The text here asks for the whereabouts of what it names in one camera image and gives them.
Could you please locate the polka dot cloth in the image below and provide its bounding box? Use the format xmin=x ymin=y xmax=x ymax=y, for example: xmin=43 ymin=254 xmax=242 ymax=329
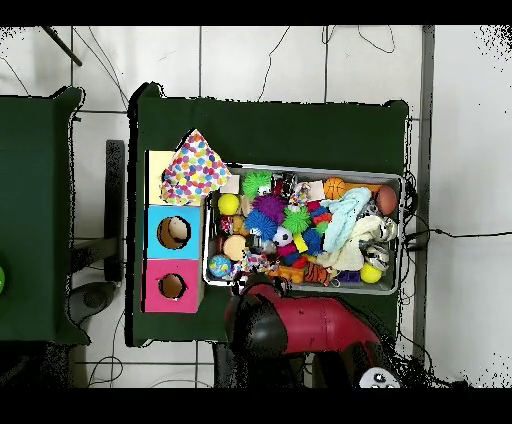
xmin=159 ymin=128 xmax=233 ymax=207
xmin=234 ymin=250 xmax=271 ymax=278

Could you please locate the wooden box with three holes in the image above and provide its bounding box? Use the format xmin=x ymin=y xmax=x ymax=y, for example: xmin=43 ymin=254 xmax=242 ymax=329
xmin=142 ymin=149 xmax=210 ymax=314

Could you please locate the shallow mesh toy bin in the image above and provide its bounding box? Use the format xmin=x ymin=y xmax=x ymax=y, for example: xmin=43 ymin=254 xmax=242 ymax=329
xmin=202 ymin=161 xmax=404 ymax=296

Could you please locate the purple spiky ball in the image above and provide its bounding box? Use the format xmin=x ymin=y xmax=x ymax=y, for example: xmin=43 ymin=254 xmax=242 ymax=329
xmin=252 ymin=193 xmax=288 ymax=224

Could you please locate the smooth yellow ball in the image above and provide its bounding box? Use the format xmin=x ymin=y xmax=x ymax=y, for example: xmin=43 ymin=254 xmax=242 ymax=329
xmin=217 ymin=193 xmax=240 ymax=216

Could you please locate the globe print ball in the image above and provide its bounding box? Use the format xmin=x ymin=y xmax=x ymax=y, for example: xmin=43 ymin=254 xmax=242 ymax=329
xmin=208 ymin=254 xmax=232 ymax=278

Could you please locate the orange toy basketball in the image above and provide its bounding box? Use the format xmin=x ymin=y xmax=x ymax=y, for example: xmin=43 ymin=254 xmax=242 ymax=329
xmin=322 ymin=176 xmax=348 ymax=200

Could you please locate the light blue cloth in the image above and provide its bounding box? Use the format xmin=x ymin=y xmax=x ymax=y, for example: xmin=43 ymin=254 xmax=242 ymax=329
xmin=320 ymin=186 xmax=373 ymax=254

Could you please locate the dark green tablecloth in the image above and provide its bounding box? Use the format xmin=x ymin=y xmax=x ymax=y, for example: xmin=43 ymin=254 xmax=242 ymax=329
xmin=125 ymin=81 xmax=411 ymax=348

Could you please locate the cream knitted cloth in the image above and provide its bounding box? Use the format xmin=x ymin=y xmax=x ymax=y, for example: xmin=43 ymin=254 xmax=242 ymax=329
xmin=315 ymin=214 xmax=387 ymax=272

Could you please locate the yellow tennis ball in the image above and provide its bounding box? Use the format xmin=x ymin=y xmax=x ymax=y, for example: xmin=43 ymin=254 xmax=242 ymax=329
xmin=359 ymin=262 xmax=383 ymax=285

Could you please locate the brown toy football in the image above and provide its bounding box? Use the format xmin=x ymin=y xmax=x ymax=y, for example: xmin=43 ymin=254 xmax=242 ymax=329
xmin=375 ymin=184 xmax=398 ymax=217

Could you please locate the black upright bar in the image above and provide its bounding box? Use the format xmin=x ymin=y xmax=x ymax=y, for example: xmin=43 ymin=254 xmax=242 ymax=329
xmin=104 ymin=139 xmax=126 ymax=283

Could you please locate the grey floor base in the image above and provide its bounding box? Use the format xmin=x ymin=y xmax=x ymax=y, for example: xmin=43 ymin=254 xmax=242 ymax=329
xmin=67 ymin=281 xmax=118 ymax=325

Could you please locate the green cloth side table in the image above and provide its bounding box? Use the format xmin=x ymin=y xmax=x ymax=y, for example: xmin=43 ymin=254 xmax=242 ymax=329
xmin=0 ymin=86 xmax=91 ymax=345

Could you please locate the black rod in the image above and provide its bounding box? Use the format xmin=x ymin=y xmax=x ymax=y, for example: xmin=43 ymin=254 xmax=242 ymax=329
xmin=40 ymin=25 xmax=84 ymax=68

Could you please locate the blue stringy ball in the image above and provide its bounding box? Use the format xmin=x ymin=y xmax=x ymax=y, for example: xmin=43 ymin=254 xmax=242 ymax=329
xmin=243 ymin=208 xmax=278 ymax=241

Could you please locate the green stringy ball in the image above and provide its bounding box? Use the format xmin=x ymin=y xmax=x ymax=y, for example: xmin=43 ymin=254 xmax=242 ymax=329
xmin=282 ymin=205 xmax=312 ymax=236

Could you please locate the black cable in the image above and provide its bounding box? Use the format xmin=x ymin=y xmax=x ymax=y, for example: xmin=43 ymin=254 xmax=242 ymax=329
xmin=401 ymin=226 xmax=512 ymax=243

